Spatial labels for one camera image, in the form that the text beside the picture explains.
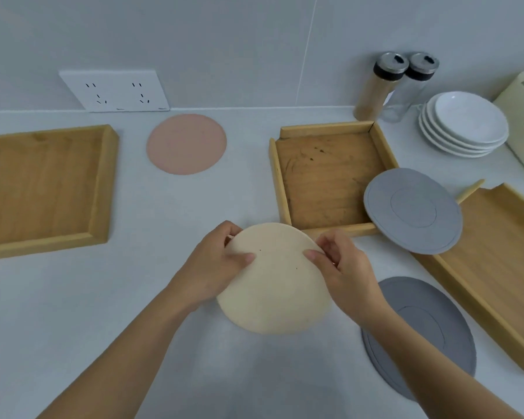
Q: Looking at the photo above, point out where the person's left hand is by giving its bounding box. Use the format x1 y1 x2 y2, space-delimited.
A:
178 221 257 308

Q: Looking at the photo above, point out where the person's right hand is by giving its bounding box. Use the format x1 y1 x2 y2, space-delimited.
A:
303 229 390 322

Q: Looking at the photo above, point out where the beige round mat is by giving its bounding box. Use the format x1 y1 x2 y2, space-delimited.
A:
216 222 335 335

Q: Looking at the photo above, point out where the person's left forearm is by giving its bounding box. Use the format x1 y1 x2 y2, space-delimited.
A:
35 275 211 419

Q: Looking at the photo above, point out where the person's right forearm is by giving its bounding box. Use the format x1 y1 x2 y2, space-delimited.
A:
348 297 524 419

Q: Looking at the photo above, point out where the dark stained wooden tray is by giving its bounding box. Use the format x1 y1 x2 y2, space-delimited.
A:
269 121 400 240

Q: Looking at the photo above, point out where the grey round mat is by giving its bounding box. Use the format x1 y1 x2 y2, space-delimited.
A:
363 168 463 255
361 276 477 401

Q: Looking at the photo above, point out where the pink round mat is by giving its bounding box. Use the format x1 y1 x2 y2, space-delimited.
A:
146 113 227 175

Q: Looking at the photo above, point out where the white plate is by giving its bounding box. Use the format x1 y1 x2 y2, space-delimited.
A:
418 118 495 159
423 100 507 150
434 92 510 145
419 110 503 154

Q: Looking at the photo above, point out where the spice jar with brown powder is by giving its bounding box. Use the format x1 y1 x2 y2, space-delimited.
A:
354 52 410 122

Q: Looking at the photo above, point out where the light wooden tray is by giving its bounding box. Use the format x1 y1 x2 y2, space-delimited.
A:
0 125 119 261
413 183 524 380

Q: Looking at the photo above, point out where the empty clear spice jar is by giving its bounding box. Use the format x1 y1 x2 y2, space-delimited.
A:
382 52 440 123

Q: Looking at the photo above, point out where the white wall socket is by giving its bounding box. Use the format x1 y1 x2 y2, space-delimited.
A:
59 70 170 113

